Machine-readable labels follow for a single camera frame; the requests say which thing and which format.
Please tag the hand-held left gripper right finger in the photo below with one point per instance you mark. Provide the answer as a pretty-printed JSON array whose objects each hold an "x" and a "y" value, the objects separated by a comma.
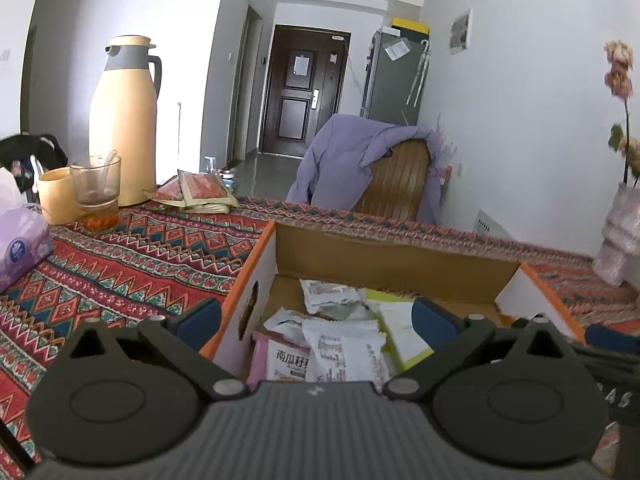
[{"x": 434, "y": 319}]

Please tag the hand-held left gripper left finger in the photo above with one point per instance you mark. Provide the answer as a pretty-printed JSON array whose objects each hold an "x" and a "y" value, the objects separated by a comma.
[{"x": 200, "y": 319}]

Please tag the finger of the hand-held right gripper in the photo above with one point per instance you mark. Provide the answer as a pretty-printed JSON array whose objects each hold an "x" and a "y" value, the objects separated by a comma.
[{"x": 612, "y": 339}]

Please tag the snack packets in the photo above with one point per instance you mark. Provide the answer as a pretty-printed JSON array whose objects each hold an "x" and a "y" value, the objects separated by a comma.
[{"x": 400, "y": 330}]

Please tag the red orange cardboard box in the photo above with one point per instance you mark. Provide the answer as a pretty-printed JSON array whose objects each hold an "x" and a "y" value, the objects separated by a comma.
[{"x": 390, "y": 260}]

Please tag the pink orange snack packet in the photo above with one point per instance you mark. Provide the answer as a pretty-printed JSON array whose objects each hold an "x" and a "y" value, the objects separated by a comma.
[{"x": 280, "y": 360}]

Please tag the white printed snack packet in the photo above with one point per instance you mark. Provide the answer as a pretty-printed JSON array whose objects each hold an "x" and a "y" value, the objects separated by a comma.
[{"x": 345, "y": 352}]

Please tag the crinkled silver snack packet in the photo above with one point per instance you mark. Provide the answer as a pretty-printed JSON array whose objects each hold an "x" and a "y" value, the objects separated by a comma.
[{"x": 332, "y": 300}]

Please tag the pale textured vase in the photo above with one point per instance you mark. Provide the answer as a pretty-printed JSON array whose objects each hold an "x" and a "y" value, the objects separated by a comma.
[{"x": 617, "y": 240}]

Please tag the white flat panel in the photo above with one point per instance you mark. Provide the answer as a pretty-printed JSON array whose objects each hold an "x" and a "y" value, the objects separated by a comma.
[{"x": 490, "y": 224}]

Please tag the red sachets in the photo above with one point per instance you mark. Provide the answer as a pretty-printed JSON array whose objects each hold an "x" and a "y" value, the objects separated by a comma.
[{"x": 200, "y": 190}]

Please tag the wooden chair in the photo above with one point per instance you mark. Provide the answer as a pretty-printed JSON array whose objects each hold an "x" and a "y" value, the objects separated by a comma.
[{"x": 397, "y": 185}]

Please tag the glass cup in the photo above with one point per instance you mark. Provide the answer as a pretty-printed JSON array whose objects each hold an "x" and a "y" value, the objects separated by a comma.
[{"x": 97, "y": 195}]

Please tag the purple jacket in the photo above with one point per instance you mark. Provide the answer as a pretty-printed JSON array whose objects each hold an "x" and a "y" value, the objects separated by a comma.
[{"x": 340, "y": 165}]

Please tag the purple tissue pack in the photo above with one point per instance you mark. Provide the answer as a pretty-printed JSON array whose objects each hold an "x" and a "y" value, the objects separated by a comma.
[{"x": 22, "y": 250}]

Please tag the yellow cup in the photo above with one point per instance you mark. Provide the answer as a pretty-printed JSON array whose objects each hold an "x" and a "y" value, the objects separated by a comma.
[{"x": 52, "y": 197}]

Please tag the yellow thermos jug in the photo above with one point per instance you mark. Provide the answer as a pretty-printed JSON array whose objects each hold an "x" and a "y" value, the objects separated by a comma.
[{"x": 125, "y": 140}]

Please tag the grey fridge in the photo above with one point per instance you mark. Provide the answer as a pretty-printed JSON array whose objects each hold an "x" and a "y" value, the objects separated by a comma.
[{"x": 392, "y": 85}]

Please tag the black bag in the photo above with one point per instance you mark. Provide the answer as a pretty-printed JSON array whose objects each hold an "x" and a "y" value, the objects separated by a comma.
[{"x": 30, "y": 152}]

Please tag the white umbrellas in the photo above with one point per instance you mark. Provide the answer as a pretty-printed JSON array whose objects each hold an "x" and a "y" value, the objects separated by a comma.
[{"x": 419, "y": 75}]

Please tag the dark brown door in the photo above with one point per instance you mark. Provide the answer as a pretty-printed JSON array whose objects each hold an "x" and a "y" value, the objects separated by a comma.
[{"x": 300, "y": 95}]

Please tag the dried pink roses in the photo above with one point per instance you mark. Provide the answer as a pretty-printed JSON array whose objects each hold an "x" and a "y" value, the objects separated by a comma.
[{"x": 620, "y": 70}]

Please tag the white paper sheet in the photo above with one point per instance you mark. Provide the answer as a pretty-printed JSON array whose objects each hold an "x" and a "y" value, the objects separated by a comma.
[{"x": 397, "y": 49}]

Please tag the yellow box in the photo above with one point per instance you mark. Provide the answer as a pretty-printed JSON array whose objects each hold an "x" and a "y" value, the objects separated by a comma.
[{"x": 411, "y": 26}]

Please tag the wall poster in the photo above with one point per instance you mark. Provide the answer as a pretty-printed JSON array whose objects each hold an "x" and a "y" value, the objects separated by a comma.
[{"x": 460, "y": 32}]

